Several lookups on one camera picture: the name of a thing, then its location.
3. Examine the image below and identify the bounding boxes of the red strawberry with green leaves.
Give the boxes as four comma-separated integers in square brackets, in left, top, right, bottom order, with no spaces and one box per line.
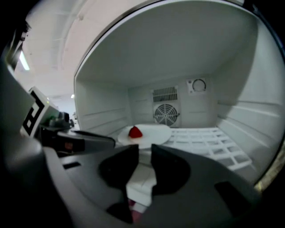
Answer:
[128,126,144,139]

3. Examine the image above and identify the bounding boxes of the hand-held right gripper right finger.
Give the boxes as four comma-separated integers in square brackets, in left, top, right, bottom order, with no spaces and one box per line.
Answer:
[151,144,191,197]

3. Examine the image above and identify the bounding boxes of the white round plate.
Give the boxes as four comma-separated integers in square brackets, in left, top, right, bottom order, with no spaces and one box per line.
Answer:
[117,124,173,150]

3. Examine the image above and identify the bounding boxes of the long ceiling light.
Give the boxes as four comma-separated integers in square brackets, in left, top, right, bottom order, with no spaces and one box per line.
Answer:
[18,50,31,72]

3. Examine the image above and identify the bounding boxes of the small black fridge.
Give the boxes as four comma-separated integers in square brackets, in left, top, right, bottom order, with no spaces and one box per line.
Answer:
[73,0,285,209]

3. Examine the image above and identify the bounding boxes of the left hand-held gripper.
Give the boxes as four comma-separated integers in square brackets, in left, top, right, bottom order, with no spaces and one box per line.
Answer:
[22,86,116,158]

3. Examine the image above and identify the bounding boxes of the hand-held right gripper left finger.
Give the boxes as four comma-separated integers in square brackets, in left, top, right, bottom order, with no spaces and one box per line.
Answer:
[99,144,140,224]

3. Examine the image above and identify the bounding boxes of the red and white checkered tablecloth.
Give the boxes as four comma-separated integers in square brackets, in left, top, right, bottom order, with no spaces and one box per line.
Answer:
[128,199,146,224]

